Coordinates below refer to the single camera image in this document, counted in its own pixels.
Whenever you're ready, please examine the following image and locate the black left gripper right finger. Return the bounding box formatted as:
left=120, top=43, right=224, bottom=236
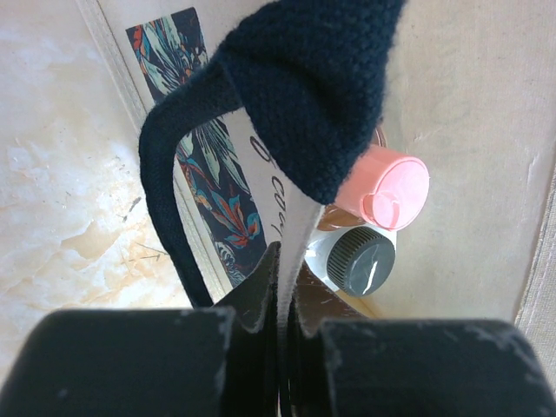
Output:
left=288, top=268, right=555, bottom=416

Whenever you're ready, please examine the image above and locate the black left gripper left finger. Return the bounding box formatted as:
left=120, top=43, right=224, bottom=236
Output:
left=1, top=243, right=280, bottom=416

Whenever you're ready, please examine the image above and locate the white bottle grey cap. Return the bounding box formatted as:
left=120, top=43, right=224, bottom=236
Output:
left=305, top=225, right=396, bottom=298

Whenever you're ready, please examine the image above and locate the orange lotion bottle pink cap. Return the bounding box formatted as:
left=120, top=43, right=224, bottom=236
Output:
left=317, top=127, right=430, bottom=231

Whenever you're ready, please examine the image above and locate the beige canvas tote bag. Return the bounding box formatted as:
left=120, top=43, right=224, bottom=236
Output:
left=73, top=0, right=556, bottom=335

